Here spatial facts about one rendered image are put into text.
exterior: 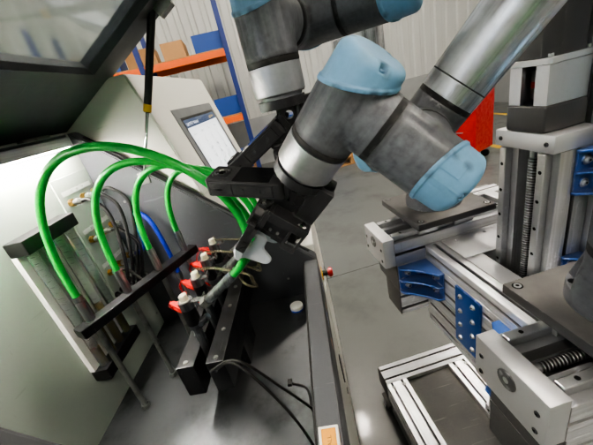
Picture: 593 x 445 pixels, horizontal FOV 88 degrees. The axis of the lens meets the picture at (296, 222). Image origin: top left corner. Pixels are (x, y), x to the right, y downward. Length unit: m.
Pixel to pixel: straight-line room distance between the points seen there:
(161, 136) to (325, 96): 0.65
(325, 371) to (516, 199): 0.55
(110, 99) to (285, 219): 0.66
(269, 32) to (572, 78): 0.53
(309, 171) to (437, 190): 0.14
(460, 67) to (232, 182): 0.31
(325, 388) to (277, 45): 0.54
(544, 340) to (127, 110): 1.00
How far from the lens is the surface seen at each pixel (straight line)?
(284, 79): 0.45
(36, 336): 0.80
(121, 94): 0.95
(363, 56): 0.31
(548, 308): 0.63
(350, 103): 0.32
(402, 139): 0.32
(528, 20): 0.45
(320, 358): 0.65
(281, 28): 0.46
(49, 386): 0.82
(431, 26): 8.30
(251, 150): 0.48
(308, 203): 0.40
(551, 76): 0.72
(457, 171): 0.33
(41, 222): 0.68
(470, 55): 0.44
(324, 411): 0.59
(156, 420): 0.88
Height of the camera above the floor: 1.43
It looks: 24 degrees down
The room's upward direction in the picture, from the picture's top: 14 degrees counter-clockwise
